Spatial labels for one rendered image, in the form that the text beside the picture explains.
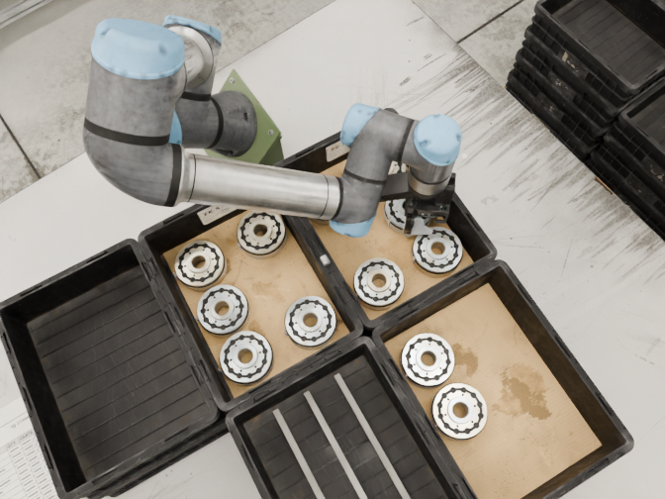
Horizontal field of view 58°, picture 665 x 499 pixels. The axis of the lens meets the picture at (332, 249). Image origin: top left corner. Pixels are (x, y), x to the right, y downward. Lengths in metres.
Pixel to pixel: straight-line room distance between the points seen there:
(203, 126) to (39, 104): 1.53
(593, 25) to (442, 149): 1.29
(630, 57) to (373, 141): 1.29
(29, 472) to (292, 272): 0.69
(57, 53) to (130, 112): 2.04
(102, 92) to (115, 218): 0.72
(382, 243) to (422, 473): 0.46
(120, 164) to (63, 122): 1.80
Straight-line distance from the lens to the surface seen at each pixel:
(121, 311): 1.31
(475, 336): 1.23
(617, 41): 2.16
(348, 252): 1.26
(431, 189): 1.05
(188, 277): 1.25
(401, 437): 1.19
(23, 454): 1.47
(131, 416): 1.26
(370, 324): 1.11
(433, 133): 0.96
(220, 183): 0.92
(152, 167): 0.88
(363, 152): 0.99
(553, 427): 1.24
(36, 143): 2.66
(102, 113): 0.86
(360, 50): 1.70
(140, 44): 0.84
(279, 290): 1.24
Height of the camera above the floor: 2.01
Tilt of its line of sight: 69 degrees down
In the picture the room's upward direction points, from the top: 4 degrees counter-clockwise
